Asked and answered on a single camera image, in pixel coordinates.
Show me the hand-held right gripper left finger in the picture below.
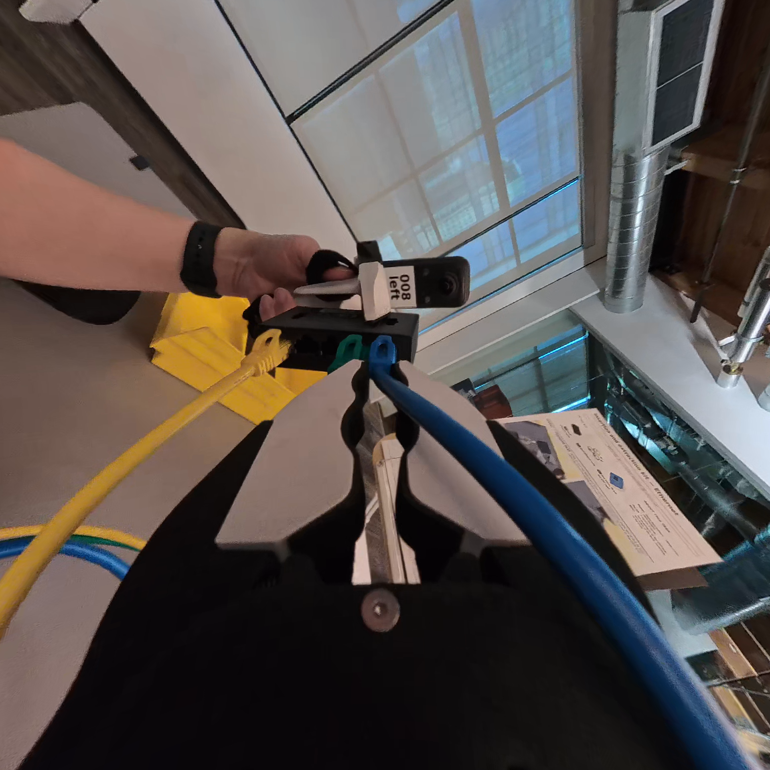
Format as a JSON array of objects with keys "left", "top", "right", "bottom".
[{"left": 214, "top": 360, "right": 369, "bottom": 547}]

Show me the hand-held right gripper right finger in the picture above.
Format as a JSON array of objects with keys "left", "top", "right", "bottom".
[{"left": 394, "top": 361, "right": 533, "bottom": 545}]

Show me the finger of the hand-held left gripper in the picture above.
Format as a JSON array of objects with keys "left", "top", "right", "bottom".
[{"left": 358, "top": 261, "right": 393, "bottom": 322}]

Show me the black network switch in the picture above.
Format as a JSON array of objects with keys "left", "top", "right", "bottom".
[{"left": 259, "top": 306, "right": 420, "bottom": 374}]

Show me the green ethernet cable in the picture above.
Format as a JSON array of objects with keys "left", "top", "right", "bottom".
[{"left": 72, "top": 334, "right": 365, "bottom": 548}]

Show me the blue ethernet cable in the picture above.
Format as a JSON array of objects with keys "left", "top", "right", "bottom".
[{"left": 0, "top": 337, "right": 753, "bottom": 770}]

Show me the yellow plastic bin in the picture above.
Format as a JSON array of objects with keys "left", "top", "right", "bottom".
[{"left": 149, "top": 292, "right": 330, "bottom": 423}]

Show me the yellow ethernet cable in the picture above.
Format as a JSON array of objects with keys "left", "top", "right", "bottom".
[{"left": 0, "top": 330, "right": 290, "bottom": 638}]

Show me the person's left forearm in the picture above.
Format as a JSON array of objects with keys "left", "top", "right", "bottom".
[{"left": 0, "top": 138, "right": 196, "bottom": 296}]

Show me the person's left hand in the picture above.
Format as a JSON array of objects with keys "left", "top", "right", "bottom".
[{"left": 215, "top": 230, "right": 357, "bottom": 321}]

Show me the large grid window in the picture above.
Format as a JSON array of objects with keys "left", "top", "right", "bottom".
[{"left": 217, "top": 0, "right": 587, "bottom": 326}]

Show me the black wrist band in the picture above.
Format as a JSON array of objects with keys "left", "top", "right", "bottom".
[{"left": 179, "top": 221, "right": 225, "bottom": 300}]

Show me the printed instruction sheet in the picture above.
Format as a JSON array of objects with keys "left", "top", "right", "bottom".
[{"left": 372, "top": 409, "right": 723, "bottom": 584}]

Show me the silver vertical pipe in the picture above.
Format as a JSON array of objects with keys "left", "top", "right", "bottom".
[{"left": 716, "top": 247, "right": 770, "bottom": 389}]

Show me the spiral round metal duct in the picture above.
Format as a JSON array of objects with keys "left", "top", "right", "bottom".
[{"left": 603, "top": 150, "right": 670, "bottom": 314}]

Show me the wall air vent grille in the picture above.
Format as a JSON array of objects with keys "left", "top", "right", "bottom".
[{"left": 640, "top": 0, "right": 725, "bottom": 151}]

